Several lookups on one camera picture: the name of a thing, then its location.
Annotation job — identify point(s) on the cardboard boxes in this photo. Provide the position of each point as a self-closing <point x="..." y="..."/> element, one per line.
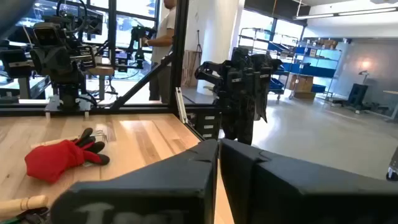
<point x="301" y="84"/>

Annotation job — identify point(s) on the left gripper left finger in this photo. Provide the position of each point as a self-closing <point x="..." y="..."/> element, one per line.
<point x="140" y="193"/>

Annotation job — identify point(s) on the red black gardening glove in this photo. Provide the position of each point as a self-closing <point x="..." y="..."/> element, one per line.
<point x="53" y="161"/>

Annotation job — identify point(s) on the black floor stand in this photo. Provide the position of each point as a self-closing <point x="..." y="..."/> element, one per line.
<point x="357" y="95"/>

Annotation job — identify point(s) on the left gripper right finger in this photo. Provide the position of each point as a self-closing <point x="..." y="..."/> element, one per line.
<point x="295" y="193"/>

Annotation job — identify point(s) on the white room column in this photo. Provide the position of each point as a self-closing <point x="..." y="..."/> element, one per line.
<point x="214" y="31"/>

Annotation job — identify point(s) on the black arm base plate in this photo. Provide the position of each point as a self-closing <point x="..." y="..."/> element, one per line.
<point x="51" y="105"/>

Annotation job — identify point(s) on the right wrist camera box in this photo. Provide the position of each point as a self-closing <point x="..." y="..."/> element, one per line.
<point x="46" y="35"/>

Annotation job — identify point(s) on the black drawer unit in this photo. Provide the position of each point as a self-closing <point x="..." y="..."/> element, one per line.
<point x="205" y="124"/>

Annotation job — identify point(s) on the blue shelving rack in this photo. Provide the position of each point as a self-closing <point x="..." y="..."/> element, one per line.
<point x="311" y="70"/>

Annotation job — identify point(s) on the wooden work table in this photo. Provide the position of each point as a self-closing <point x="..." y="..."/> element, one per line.
<point x="101" y="71"/>

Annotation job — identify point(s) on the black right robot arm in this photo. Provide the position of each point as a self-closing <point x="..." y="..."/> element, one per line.
<point x="65" y="65"/>

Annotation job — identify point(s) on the person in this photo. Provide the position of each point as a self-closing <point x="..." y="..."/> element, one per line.
<point x="164" y="31"/>

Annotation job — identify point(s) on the leaning wooden boards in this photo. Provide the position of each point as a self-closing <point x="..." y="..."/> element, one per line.
<point x="189" y="68"/>

